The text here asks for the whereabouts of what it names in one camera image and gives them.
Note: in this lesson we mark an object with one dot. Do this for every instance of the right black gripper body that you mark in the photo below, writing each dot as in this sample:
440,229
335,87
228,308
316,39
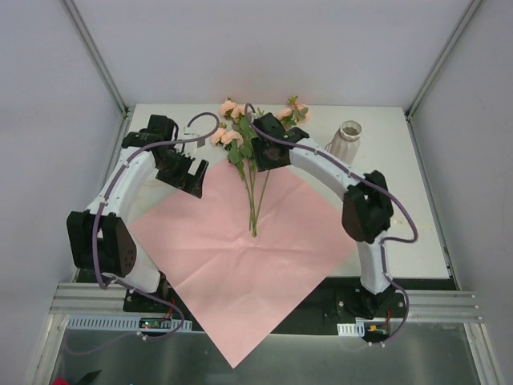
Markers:
264,152

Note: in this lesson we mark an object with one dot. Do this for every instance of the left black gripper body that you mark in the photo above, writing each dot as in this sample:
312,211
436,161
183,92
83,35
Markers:
179,174

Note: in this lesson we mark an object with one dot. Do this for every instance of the pink flowers with green leaves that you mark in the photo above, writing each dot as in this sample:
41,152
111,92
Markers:
235,136

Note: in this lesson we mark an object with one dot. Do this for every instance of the pink paper wrapping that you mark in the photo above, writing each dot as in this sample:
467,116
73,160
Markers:
238,285

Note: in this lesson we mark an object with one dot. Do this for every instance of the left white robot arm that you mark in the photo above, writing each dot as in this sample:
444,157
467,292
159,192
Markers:
99,237

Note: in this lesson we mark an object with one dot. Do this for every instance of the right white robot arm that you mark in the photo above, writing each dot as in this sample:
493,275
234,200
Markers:
366,207

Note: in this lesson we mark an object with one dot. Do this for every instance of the white ribbed ceramic vase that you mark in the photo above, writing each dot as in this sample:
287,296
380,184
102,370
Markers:
346,141

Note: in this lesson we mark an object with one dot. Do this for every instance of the red object at bottom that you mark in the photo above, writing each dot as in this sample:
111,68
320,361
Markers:
60,381

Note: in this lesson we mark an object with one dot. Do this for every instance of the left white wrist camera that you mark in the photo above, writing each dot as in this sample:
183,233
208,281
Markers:
193,146

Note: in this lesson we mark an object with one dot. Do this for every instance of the right aluminium frame post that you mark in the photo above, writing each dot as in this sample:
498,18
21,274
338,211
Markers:
444,55

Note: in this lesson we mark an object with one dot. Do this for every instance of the aluminium frame post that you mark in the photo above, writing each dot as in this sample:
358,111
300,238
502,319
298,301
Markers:
444,55
91,48

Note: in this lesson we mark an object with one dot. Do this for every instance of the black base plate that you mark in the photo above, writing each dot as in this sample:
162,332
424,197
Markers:
317,314

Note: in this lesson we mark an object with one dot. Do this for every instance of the left aluminium frame post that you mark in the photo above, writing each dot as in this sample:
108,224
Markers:
91,48

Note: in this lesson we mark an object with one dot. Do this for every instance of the left white cable duct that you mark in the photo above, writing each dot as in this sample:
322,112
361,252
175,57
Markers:
127,323

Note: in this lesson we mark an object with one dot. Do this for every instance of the white cable duct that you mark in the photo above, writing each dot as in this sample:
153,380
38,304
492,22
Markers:
127,323
361,329

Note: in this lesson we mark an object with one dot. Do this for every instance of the right white cable duct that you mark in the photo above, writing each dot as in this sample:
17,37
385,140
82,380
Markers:
361,329

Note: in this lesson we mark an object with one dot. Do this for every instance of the aluminium front rail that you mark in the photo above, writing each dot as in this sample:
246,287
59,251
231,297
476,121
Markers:
451,306

